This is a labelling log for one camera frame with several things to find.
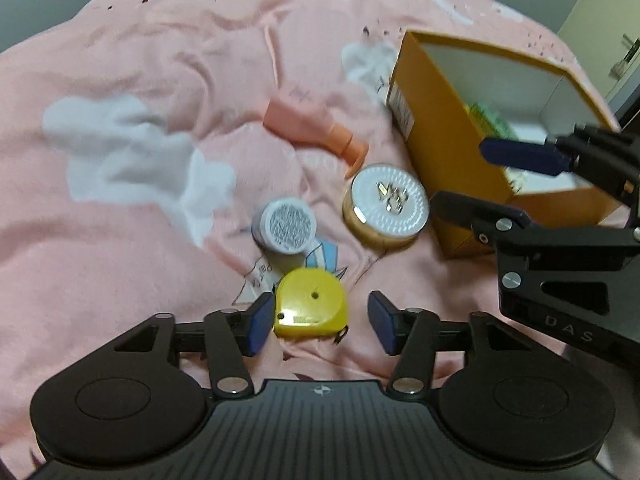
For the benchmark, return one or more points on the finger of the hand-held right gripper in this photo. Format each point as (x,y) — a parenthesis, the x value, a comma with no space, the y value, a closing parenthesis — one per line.
(525,156)
(480,212)

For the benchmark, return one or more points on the pink bottle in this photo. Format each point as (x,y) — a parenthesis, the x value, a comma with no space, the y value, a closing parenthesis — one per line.
(300,115)

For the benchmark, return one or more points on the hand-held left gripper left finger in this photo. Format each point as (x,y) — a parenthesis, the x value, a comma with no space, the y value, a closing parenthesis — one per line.
(260,324)

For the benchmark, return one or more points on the round white gold compact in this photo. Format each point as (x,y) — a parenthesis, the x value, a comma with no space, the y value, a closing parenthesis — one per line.
(385,201)

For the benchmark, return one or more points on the yellow tape measure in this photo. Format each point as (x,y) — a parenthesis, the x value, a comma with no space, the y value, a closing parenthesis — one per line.
(306,300)

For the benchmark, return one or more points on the pink printed bedsheet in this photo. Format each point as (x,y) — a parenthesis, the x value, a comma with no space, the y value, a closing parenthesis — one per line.
(125,60)

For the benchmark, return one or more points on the green bottle with white cap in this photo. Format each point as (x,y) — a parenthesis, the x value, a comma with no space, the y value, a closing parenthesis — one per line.
(492,117)

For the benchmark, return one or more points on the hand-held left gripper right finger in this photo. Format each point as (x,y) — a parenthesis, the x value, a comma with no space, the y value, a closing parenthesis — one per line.
(381,324)

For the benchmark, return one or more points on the orange cardboard box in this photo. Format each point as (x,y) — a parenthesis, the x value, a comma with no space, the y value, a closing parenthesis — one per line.
(450,135)

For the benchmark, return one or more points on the cream door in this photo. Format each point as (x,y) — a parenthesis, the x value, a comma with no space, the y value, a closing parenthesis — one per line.
(595,20)

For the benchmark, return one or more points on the small silver jar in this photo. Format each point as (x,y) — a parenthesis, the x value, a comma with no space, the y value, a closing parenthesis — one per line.
(287,225)

